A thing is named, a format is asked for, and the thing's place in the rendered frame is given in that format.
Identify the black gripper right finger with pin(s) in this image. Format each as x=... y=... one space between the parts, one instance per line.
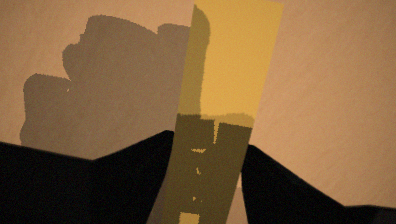
x=273 y=194

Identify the yellow bar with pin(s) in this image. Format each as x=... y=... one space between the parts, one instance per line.
x=229 y=51

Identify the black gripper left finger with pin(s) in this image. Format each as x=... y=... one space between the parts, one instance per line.
x=119 y=188

